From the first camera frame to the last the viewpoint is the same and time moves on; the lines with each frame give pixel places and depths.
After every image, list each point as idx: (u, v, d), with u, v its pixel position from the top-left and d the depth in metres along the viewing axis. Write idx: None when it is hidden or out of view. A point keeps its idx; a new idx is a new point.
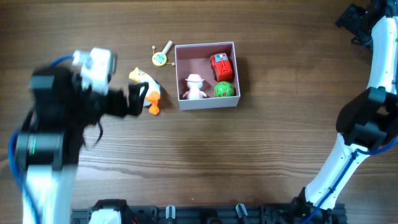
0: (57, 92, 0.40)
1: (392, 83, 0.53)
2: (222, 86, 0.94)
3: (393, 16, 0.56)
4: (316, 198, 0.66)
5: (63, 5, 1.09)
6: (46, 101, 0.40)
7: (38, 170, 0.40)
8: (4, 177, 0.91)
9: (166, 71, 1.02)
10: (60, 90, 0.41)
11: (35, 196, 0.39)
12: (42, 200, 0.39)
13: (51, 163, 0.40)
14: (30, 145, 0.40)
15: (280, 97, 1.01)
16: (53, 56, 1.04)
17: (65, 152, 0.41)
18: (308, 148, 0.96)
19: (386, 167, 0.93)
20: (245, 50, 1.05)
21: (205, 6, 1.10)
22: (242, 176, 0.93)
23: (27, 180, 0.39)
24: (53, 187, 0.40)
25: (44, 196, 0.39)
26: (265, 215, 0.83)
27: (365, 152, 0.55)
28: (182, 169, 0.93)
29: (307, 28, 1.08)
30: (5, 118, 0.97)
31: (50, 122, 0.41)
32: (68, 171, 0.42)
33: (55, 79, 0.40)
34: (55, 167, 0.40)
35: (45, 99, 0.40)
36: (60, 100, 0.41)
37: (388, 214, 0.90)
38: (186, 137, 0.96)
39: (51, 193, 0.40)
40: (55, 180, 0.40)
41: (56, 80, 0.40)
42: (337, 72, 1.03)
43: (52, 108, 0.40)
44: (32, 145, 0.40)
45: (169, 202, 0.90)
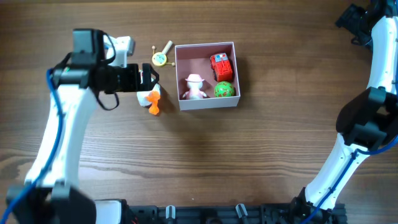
0: (95, 43, 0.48)
1: (392, 83, 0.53)
2: (223, 86, 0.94)
3: (393, 16, 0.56)
4: (316, 198, 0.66)
5: (63, 6, 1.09)
6: (86, 51, 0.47)
7: (66, 89, 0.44)
8: (4, 177, 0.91)
9: (166, 72, 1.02)
10: (98, 41, 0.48)
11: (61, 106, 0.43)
12: (67, 111, 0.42)
13: (81, 79, 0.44)
14: (63, 68, 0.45)
15: (280, 97, 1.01)
16: (53, 56, 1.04)
17: (94, 76, 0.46)
18: (308, 148, 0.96)
19: (386, 167, 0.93)
20: (245, 50, 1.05)
21: (205, 6, 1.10)
22: (242, 176, 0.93)
23: (56, 94, 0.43)
24: (80, 99, 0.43)
25: (69, 107, 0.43)
26: (265, 215, 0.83)
27: (365, 152, 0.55)
28: (182, 169, 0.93)
29: (307, 28, 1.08)
30: (5, 118, 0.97)
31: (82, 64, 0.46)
32: (91, 98, 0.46)
33: (96, 32, 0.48)
34: (84, 85, 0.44)
35: (84, 50, 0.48)
36: (95, 46, 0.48)
37: (388, 214, 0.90)
38: (186, 137, 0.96)
39: (76, 106, 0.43)
40: (84, 93, 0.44)
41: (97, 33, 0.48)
42: (337, 72, 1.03)
43: (87, 53, 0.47)
44: (66, 68, 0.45)
45: (169, 202, 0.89)
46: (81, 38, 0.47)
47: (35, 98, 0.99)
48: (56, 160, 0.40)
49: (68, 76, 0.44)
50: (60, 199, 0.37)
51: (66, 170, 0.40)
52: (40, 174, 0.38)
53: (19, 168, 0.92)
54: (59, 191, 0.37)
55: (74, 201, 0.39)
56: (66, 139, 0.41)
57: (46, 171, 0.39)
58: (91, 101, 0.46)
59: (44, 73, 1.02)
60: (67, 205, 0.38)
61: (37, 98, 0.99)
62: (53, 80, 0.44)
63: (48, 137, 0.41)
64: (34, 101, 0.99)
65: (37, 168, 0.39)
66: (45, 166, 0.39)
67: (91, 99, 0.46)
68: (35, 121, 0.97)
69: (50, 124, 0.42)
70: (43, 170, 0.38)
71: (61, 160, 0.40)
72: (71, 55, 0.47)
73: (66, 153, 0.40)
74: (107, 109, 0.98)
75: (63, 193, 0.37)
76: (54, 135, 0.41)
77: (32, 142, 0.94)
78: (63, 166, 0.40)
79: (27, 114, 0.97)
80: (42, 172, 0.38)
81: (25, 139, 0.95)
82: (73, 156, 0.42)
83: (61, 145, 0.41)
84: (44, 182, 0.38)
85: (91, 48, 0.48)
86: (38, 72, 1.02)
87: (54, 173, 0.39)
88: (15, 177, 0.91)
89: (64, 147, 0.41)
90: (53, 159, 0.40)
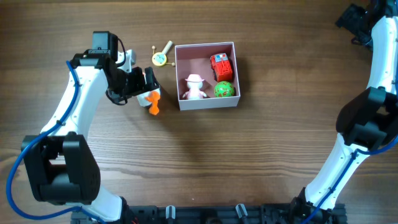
0: (108, 43, 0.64)
1: (392, 83, 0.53)
2: (223, 85, 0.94)
3: (393, 16, 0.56)
4: (316, 198, 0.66)
5: (63, 6, 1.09)
6: (101, 47, 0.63)
7: (83, 70, 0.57)
8: (3, 177, 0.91)
9: (166, 72, 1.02)
10: (112, 43, 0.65)
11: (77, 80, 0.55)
12: (83, 83, 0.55)
13: (95, 63, 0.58)
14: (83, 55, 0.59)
15: (281, 97, 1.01)
16: (53, 56, 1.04)
17: (105, 63, 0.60)
18: (308, 148, 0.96)
19: (386, 167, 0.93)
20: (245, 50, 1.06)
21: (206, 6, 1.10)
22: (242, 176, 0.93)
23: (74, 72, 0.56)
24: (95, 76, 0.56)
25: (84, 82, 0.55)
26: (265, 215, 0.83)
27: (365, 152, 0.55)
28: (182, 169, 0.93)
29: (307, 28, 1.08)
30: (5, 118, 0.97)
31: (94, 55, 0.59)
32: (102, 79, 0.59)
33: (112, 35, 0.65)
34: (97, 67, 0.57)
35: (100, 46, 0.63)
36: (110, 46, 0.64)
37: (388, 214, 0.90)
38: (185, 137, 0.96)
39: (91, 81, 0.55)
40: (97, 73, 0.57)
41: (111, 37, 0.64)
42: (337, 72, 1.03)
43: (104, 49, 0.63)
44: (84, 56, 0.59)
45: (169, 202, 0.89)
46: (98, 38, 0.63)
47: (35, 98, 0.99)
48: (69, 117, 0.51)
49: (86, 61, 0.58)
50: (73, 148, 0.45)
51: (77, 126, 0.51)
52: (55, 126, 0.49)
53: (19, 168, 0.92)
54: (71, 141, 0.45)
55: (84, 153, 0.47)
56: (80, 104, 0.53)
57: (60, 125, 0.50)
58: (102, 81, 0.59)
59: (44, 73, 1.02)
60: (79, 154, 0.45)
61: (37, 98, 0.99)
62: (73, 64, 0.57)
63: (64, 100, 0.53)
64: (34, 101, 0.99)
65: (52, 122, 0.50)
66: (60, 121, 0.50)
67: (102, 81, 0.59)
68: (35, 121, 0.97)
69: (68, 93, 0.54)
70: (58, 124, 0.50)
71: (74, 118, 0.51)
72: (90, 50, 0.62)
73: (79, 114, 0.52)
74: (107, 109, 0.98)
75: (76, 143, 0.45)
76: (70, 99, 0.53)
77: None
78: (74, 122, 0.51)
79: (27, 114, 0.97)
80: (57, 125, 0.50)
81: None
82: (83, 119, 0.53)
83: (75, 107, 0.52)
84: (57, 133, 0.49)
85: (106, 45, 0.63)
86: (38, 71, 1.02)
87: (67, 127, 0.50)
88: (15, 176, 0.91)
89: (77, 109, 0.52)
90: (67, 116, 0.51)
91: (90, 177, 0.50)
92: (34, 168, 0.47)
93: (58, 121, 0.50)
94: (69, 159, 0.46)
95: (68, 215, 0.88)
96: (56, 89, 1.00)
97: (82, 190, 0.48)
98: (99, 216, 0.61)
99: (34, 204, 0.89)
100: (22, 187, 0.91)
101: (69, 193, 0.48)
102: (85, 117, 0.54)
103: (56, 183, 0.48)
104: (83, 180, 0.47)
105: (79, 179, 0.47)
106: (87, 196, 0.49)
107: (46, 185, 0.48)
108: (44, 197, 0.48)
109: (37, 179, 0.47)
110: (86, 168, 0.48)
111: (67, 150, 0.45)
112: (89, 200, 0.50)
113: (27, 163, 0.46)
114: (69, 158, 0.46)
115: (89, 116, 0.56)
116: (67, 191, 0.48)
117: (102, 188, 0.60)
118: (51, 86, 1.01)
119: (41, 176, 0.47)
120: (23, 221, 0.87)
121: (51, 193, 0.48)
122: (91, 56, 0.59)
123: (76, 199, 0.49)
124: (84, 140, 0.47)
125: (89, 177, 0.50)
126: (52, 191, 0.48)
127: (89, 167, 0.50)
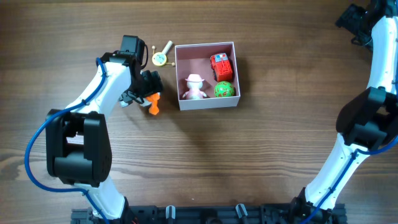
0: (137, 46, 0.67)
1: (392, 83, 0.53)
2: (222, 85, 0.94)
3: (393, 16, 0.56)
4: (316, 198, 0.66)
5: (63, 5, 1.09)
6: (129, 50, 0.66)
7: (111, 64, 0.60)
8: (3, 177, 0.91)
9: (166, 72, 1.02)
10: (140, 46, 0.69)
11: (105, 70, 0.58)
12: (110, 74, 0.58)
13: (122, 61, 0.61)
14: (112, 53, 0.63)
15: (281, 97, 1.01)
16: (53, 56, 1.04)
17: (131, 63, 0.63)
18: (308, 148, 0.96)
19: (386, 167, 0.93)
20: (246, 50, 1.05)
21: (206, 6, 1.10)
22: (242, 176, 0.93)
23: (104, 65, 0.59)
24: (121, 72, 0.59)
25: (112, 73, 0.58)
26: (265, 215, 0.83)
27: (365, 152, 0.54)
28: (183, 169, 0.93)
29: (307, 28, 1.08)
30: (4, 118, 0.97)
31: (121, 55, 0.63)
32: (126, 76, 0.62)
33: (140, 40, 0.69)
34: (124, 65, 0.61)
35: (128, 50, 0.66)
36: (137, 48, 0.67)
37: (388, 214, 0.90)
38: (186, 137, 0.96)
39: (117, 74, 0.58)
40: (124, 69, 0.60)
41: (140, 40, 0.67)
42: (337, 72, 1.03)
43: (131, 51, 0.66)
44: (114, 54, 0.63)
45: (169, 202, 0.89)
46: (128, 40, 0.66)
47: (35, 98, 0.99)
48: (94, 100, 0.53)
49: (114, 59, 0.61)
50: (94, 126, 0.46)
51: (99, 108, 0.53)
52: (79, 104, 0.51)
53: (20, 168, 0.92)
54: (92, 119, 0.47)
55: (102, 133, 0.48)
56: (105, 91, 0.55)
57: (84, 104, 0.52)
58: (125, 77, 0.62)
59: (44, 73, 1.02)
60: (97, 132, 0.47)
61: (37, 98, 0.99)
62: (103, 59, 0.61)
63: (91, 85, 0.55)
64: (34, 101, 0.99)
65: (77, 101, 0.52)
66: (85, 101, 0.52)
67: (126, 76, 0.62)
68: (35, 121, 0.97)
69: (95, 79, 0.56)
70: (83, 102, 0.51)
71: (97, 101, 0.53)
72: (118, 51, 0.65)
73: (102, 98, 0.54)
74: None
75: (97, 121, 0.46)
76: (96, 85, 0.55)
77: None
78: (97, 104, 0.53)
79: (27, 114, 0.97)
80: (81, 104, 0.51)
81: (25, 139, 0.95)
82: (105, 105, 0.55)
83: (100, 93, 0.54)
84: (81, 111, 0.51)
85: (134, 48, 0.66)
86: (38, 72, 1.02)
87: (90, 107, 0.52)
88: (15, 176, 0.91)
89: (102, 94, 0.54)
90: (91, 99, 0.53)
91: (104, 160, 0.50)
92: (52, 141, 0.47)
93: (83, 101, 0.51)
94: (88, 135, 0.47)
95: (68, 215, 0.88)
96: (56, 89, 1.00)
97: (94, 169, 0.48)
98: (101, 209, 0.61)
99: (33, 204, 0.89)
100: (22, 187, 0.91)
101: (81, 170, 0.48)
102: (106, 107, 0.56)
103: (71, 159, 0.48)
104: (97, 158, 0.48)
105: (93, 157, 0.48)
106: (99, 176, 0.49)
107: (61, 158, 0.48)
108: (56, 171, 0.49)
109: (52, 152, 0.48)
110: (101, 147, 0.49)
111: (87, 127, 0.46)
112: (99, 181, 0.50)
113: (47, 135, 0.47)
114: (88, 134, 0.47)
115: (110, 104, 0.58)
116: (80, 168, 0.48)
117: (110, 182, 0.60)
118: (51, 86, 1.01)
119: (58, 149, 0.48)
120: (24, 221, 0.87)
121: (64, 167, 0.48)
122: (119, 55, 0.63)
123: (87, 178, 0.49)
124: (104, 122, 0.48)
125: (103, 158, 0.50)
126: (65, 167, 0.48)
127: (105, 149, 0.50)
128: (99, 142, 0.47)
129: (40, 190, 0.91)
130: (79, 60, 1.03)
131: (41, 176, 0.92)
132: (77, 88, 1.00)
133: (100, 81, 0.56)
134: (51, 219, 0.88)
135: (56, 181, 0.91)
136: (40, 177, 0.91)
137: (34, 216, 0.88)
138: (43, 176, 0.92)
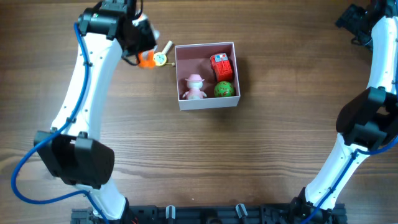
0: None
1: (392, 83, 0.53)
2: (222, 85, 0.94)
3: (393, 16, 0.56)
4: (316, 198, 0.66)
5: (63, 5, 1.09)
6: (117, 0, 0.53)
7: (92, 37, 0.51)
8: (4, 177, 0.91)
9: (166, 72, 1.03)
10: None
11: (87, 56, 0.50)
12: (94, 62, 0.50)
13: (109, 23, 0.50)
14: (93, 14, 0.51)
15: (280, 97, 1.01)
16: (53, 56, 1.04)
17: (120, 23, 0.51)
18: (308, 148, 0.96)
19: (385, 167, 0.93)
20: (246, 50, 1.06)
21: (206, 6, 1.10)
22: (242, 176, 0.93)
23: (84, 44, 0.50)
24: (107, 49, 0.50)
25: (95, 60, 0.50)
26: (265, 215, 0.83)
27: (365, 152, 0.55)
28: (182, 169, 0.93)
29: (307, 28, 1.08)
30: (5, 118, 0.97)
31: (107, 11, 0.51)
32: (116, 50, 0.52)
33: None
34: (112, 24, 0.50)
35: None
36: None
37: (388, 215, 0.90)
38: (186, 137, 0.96)
39: (102, 57, 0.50)
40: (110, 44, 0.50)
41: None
42: (337, 73, 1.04)
43: (119, 3, 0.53)
44: (95, 14, 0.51)
45: (169, 202, 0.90)
46: None
47: (35, 98, 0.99)
48: (80, 112, 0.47)
49: (99, 21, 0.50)
50: (86, 151, 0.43)
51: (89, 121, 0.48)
52: (65, 124, 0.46)
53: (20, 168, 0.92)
54: (84, 144, 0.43)
55: (97, 152, 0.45)
56: (91, 91, 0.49)
57: (70, 122, 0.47)
58: (117, 49, 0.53)
59: (44, 73, 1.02)
60: (90, 155, 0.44)
61: (37, 97, 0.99)
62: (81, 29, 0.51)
63: (76, 85, 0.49)
64: (34, 100, 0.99)
65: (63, 119, 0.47)
66: (70, 119, 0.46)
67: (117, 52, 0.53)
68: (35, 121, 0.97)
69: (78, 71, 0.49)
70: (68, 121, 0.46)
71: (84, 113, 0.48)
72: (104, 2, 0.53)
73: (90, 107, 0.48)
74: (107, 110, 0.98)
75: (88, 145, 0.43)
76: (81, 87, 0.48)
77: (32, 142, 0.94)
78: (86, 120, 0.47)
79: (27, 114, 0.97)
80: (66, 123, 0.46)
81: (25, 139, 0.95)
82: (96, 109, 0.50)
83: (86, 98, 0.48)
84: (69, 132, 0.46)
85: None
86: (38, 71, 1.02)
87: (78, 124, 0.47)
88: None
89: (89, 99, 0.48)
90: (77, 112, 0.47)
91: (104, 167, 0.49)
92: (48, 159, 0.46)
93: (67, 119, 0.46)
94: (82, 158, 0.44)
95: (68, 215, 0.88)
96: (56, 89, 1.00)
97: (95, 177, 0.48)
98: (101, 210, 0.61)
99: (33, 204, 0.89)
100: (22, 187, 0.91)
101: (83, 176, 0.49)
102: (99, 101, 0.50)
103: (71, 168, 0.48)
104: (96, 171, 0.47)
105: (92, 170, 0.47)
106: (100, 181, 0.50)
107: (60, 169, 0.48)
108: (60, 176, 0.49)
109: (50, 165, 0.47)
110: (99, 162, 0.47)
111: (79, 152, 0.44)
112: (102, 182, 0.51)
113: (41, 155, 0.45)
114: (82, 157, 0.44)
115: (103, 96, 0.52)
116: (82, 175, 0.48)
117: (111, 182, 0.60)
118: (51, 86, 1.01)
119: (55, 164, 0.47)
120: (24, 221, 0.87)
121: (66, 174, 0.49)
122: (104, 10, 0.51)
123: (91, 181, 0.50)
124: (97, 142, 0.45)
125: (103, 167, 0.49)
126: (67, 173, 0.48)
127: (104, 158, 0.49)
128: (94, 162, 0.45)
129: (40, 190, 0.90)
130: None
131: (41, 176, 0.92)
132: None
133: (84, 74, 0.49)
134: (51, 219, 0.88)
135: (57, 181, 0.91)
136: (40, 176, 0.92)
137: (34, 216, 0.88)
138: (43, 176, 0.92)
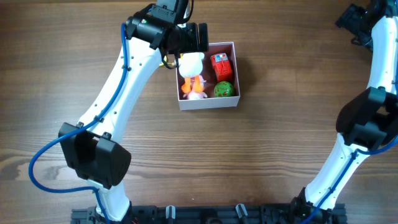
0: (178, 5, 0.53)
1: (392, 83, 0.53)
2: (222, 86, 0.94)
3: (393, 16, 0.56)
4: (316, 198, 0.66)
5: (63, 5, 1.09)
6: (167, 7, 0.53)
7: (137, 43, 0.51)
8: (4, 178, 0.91)
9: (166, 72, 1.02)
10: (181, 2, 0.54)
11: (127, 61, 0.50)
12: (132, 67, 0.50)
13: (154, 32, 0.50)
14: (142, 19, 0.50)
15: (280, 97, 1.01)
16: (53, 56, 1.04)
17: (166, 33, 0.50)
18: (308, 148, 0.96)
19: (385, 167, 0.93)
20: (245, 50, 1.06)
21: (206, 6, 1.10)
22: (242, 176, 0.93)
23: (128, 47, 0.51)
24: (147, 58, 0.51)
25: (135, 65, 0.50)
26: (265, 215, 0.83)
27: (365, 152, 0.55)
28: (182, 170, 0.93)
29: (307, 28, 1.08)
30: (5, 118, 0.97)
31: (156, 19, 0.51)
32: (155, 60, 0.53)
33: None
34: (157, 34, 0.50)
35: (166, 5, 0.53)
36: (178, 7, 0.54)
37: (388, 215, 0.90)
38: (186, 137, 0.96)
39: (142, 64, 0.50)
40: (152, 54, 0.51)
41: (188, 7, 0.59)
42: (337, 72, 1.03)
43: (169, 10, 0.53)
44: (143, 20, 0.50)
45: (169, 202, 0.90)
46: None
47: (35, 98, 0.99)
48: (109, 113, 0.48)
49: (145, 28, 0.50)
50: (106, 152, 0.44)
51: (115, 124, 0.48)
52: (92, 122, 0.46)
53: (19, 168, 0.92)
54: (106, 145, 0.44)
55: (117, 155, 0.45)
56: (124, 96, 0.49)
57: (97, 121, 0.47)
58: (157, 57, 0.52)
59: (44, 73, 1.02)
60: (109, 157, 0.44)
61: (37, 98, 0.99)
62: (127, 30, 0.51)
63: (111, 86, 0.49)
64: (34, 101, 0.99)
65: (91, 116, 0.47)
66: (98, 117, 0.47)
67: (155, 61, 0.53)
68: (35, 121, 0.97)
69: (115, 73, 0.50)
70: (96, 119, 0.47)
71: (114, 115, 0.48)
72: (154, 7, 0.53)
73: (120, 109, 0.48)
74: None
75: (109, 148, 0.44)
76: (115, 89, 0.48)
77: (32, 143, 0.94)
78: (112, 122, 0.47)
79: (27, 114, 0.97)
80: (94, 121, 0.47)
81: (25, 139, 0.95)
82: (125, 113, 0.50)
83: (118, 100, 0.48)
84: (94, 130, 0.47)
85: (173, 6, 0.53)
86: (38, 72, 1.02)
87: (105, 124, 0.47)
88: (15, 177, 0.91)
89: (120, 102, 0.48)
90: (106, 112, 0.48)
91: (119, 170, 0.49)
92: (68, 152, 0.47)
93: (96, 117, 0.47)
94: (101, 157, 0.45)
95: (68, 215, 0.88)
96: (56, 89, 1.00)
97: (108, 179, 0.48)
98: (104, 209, 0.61)
99: (33, 204, 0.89)
100: (22, 188, 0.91)
101: (97, 176, 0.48)
102: (129, 104, 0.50)
103: (87, 166, 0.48)
104: (111, 174, 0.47)
105: (107, 172, 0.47)
106: (112, 183, 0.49)
107: (78, 164, 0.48)
108: (74, 168, 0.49)
109: (69, 158, 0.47)
110: (115, 167, 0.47)
111: (99, 151, 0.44)
112: (114, 185, 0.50)
113: (63, 145, 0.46)
114: (101, 157, 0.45)
115: (134, 102, 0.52)
116: (96, 175, 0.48)
117: None
118: (51, 86, 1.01)
119: (74, 158, 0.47)
120: (24, 221, 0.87)
121: (81, 170, 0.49)
122: (153, 18, 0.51)
123: (103, 182, 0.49)
124: (118, 146, 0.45)
125: (118, 171, 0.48)
126: (83, 170, 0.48)
127: (122, 163, 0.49)
128: (112, 163, 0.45)
129: (40, 190, 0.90)
130: (80, 60, 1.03)
131: (41, 176, 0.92)
132: (77, 87, 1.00)
133: (120, 76, 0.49)
134: (51, 219, 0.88)
135: (56, 182, 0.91)
136: (40, 177, 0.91)
137: (34, 216, 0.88)
138: (43, 176, 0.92)
